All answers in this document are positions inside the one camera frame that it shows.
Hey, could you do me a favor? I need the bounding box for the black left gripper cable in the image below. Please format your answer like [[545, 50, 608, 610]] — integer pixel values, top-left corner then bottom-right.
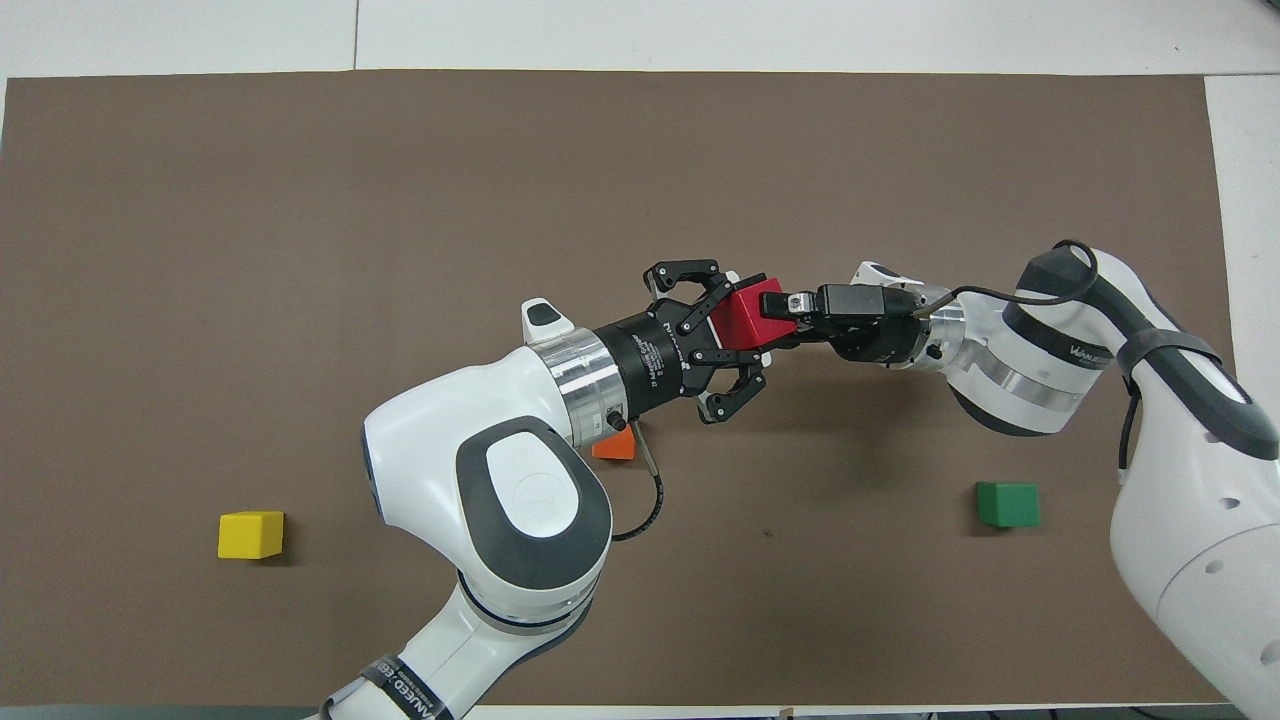
[[610, 417, 668, 544]]

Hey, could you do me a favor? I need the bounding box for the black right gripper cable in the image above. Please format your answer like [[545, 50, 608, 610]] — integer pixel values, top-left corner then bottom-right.
[[912, 239, 1147, 487]]

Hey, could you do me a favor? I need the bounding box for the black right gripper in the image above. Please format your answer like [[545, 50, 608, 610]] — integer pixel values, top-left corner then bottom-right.
[[759, 283, 932, 368]]

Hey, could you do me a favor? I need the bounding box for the yellow wooden block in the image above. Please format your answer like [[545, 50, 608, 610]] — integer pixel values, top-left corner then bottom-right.
[[217, 511, 286, 561]]

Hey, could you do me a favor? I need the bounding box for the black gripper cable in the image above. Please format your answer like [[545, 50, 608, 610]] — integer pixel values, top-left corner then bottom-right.
[[610, 417, 668, 544], [912, 239, 1147, 487]]

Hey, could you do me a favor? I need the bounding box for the brown table mat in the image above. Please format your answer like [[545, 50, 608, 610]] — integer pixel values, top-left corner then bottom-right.
[[0, 69, 1277, 708]]

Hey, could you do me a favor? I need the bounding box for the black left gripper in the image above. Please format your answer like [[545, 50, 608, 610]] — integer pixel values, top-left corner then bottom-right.
[[596, 259, 774, 426]]

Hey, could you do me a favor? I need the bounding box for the red wooden block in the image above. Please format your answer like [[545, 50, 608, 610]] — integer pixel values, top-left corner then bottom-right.
[[709, 274, 799, 352]]

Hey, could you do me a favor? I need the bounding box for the green wooden block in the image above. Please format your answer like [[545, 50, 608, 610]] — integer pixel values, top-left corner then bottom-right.
[[975, 482, 1041, 530]]

